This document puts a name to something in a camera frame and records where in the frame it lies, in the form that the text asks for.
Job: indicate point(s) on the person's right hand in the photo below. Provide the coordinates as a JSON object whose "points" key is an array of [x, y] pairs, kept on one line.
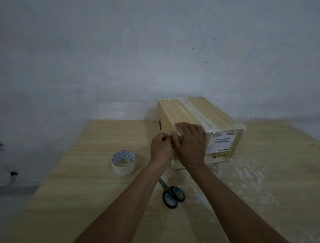
{"points": [[192, 147]]}

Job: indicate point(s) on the person's left hand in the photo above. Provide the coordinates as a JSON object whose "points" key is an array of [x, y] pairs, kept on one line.
{"points": [[161, 149]]}

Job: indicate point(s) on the brown cardboard box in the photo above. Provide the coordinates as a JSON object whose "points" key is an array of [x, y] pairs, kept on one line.
{"points": [[217, 117]]}

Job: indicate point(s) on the clear tape roll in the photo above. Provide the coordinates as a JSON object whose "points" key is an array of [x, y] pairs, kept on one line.
{"points": [[123, 170]]}

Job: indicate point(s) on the person's right forearm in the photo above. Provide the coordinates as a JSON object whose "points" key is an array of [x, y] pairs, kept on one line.
{"points": [[237, 207]]}

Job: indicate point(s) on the person's left forearm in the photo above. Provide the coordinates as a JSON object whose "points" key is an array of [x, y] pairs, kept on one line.
{"points": [[120, 212]]}

